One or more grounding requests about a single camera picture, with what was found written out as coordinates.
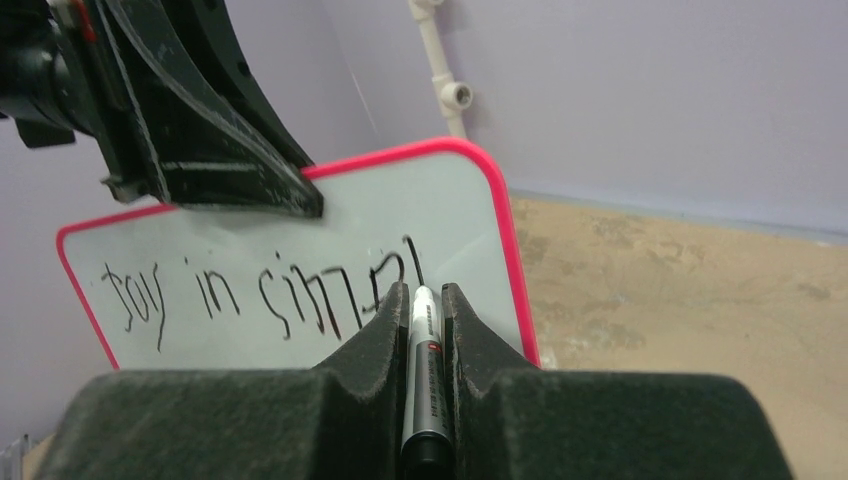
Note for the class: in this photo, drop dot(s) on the white PVC pipe frame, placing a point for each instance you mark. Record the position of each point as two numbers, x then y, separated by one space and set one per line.
454 97

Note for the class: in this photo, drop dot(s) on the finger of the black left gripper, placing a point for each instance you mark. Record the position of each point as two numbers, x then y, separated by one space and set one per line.
206 32
197 151

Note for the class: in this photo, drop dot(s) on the red framed whiteboard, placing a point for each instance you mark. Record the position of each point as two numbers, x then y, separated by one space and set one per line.
168 288

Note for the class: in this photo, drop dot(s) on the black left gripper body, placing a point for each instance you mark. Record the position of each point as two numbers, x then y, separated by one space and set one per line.
58 75

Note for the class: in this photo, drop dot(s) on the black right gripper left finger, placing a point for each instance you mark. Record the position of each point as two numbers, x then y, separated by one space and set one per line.
340 419

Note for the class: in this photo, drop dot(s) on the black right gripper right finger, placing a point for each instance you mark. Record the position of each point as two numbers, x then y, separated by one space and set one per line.
514 420

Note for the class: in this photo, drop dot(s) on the white marker pen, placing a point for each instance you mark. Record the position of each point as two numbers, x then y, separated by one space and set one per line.
427 450

